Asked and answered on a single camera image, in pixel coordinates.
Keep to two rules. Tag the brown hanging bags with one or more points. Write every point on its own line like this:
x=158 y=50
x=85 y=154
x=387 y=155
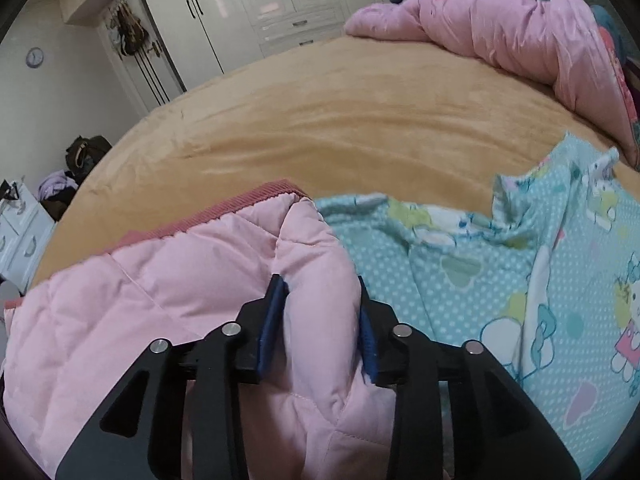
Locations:
x=131 y=32

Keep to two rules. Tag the dark bag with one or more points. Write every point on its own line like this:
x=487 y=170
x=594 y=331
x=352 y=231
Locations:
x=87 y=155

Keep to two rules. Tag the white dresser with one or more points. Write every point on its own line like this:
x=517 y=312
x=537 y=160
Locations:
x=22 y=235

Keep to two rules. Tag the blue cartoon printed sheet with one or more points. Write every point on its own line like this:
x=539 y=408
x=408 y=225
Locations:
x=475 y=280

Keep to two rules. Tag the pink quilted jacket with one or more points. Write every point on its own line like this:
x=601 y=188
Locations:
x=125 y=300

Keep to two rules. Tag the round wall clock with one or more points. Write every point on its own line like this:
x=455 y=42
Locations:
x=35 y=57

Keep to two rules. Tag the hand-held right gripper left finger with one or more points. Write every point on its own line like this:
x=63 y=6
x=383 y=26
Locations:
x=267 y=330

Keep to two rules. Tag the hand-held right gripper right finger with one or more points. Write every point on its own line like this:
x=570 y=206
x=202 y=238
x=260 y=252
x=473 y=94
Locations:
x=367 y=345

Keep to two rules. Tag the tan bed blanket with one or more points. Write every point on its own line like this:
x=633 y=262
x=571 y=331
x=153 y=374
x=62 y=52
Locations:
x=325 y=110

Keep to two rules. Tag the white door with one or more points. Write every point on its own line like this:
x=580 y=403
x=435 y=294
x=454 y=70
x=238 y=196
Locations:
x=145 y=75

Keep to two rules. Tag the purple clothes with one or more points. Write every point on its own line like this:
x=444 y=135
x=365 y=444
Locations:
x=55 y=185

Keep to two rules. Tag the white wardrobe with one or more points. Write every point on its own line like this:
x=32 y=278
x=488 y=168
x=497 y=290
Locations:
x=250 y=5

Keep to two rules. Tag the pink duvet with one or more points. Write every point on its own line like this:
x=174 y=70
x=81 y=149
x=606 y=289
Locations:
x=500 y=25

